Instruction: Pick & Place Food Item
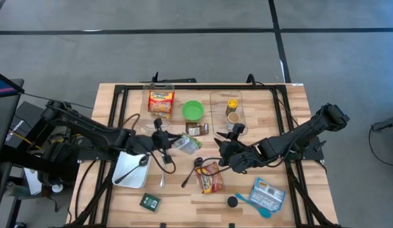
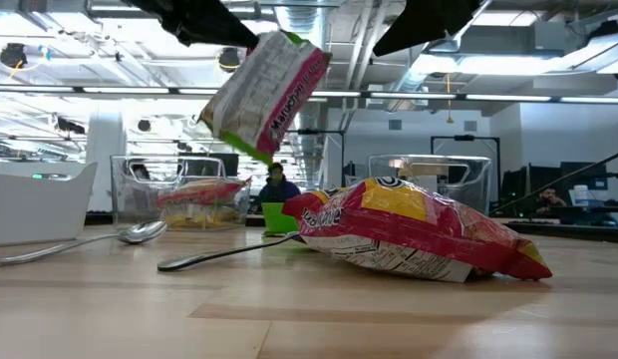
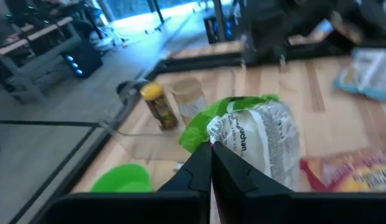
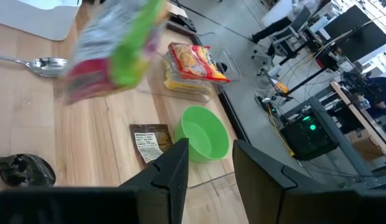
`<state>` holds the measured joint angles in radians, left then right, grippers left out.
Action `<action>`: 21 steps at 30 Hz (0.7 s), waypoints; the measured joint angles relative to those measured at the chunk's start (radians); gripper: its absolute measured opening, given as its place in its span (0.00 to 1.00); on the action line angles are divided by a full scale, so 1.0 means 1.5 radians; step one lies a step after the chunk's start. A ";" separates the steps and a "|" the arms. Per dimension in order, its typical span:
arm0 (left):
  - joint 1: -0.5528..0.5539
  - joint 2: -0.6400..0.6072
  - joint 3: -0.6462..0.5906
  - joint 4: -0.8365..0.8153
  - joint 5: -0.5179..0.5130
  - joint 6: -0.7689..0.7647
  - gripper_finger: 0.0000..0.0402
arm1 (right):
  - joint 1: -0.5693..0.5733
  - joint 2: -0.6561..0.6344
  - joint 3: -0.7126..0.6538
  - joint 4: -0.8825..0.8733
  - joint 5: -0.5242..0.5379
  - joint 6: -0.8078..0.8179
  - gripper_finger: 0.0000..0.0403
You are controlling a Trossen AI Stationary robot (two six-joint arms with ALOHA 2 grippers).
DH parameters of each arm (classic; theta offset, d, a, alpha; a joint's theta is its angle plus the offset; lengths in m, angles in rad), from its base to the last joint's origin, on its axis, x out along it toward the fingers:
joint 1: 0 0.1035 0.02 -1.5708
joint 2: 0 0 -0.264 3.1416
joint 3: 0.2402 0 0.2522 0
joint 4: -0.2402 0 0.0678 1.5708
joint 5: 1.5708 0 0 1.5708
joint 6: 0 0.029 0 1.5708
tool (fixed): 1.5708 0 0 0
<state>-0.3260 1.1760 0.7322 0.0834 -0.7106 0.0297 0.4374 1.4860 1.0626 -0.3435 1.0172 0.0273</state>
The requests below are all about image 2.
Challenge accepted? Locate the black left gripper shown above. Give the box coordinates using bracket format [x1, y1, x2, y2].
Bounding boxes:
[122, 0, 261, 50]

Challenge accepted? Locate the orange red noodle packet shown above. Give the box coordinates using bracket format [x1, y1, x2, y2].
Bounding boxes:
[197, 30, 334, 166]

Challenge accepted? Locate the red yellow ramen packet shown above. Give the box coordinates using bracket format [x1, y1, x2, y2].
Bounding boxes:
[282, 177, 553, 284]

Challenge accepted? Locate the black metal stand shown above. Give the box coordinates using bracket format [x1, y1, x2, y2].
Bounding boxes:
[430, 134, 502, 203]
[288, 128, 346, 188]

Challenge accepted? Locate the clear plastic bin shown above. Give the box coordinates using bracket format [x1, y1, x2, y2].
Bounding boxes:
[367, 154, 493, 216]
[110, 155, 252, 232]

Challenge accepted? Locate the person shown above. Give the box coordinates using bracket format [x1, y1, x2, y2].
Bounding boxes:
[531, 184, 570, 211]
[248, 162, 303, 213]

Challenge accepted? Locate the green plastic bowl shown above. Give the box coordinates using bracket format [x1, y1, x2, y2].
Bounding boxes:
[261, 201, 301, 236]

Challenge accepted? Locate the black diagonal bar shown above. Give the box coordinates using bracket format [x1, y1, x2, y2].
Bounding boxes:
[489, 147, 618, 216]

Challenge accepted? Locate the silver metal spoon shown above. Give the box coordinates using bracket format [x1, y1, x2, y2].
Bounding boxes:
[0, 220, 168, 268]

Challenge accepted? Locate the black spoon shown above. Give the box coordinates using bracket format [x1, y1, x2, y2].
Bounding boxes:
[156, 231, 303, 273]

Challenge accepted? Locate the white rectangular dish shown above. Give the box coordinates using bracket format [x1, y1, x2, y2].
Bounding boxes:
[0, 162, 99, 247]

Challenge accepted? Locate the yellow hanging cord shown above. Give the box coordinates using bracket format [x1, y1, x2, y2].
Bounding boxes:
[446, 73, 455, 125]

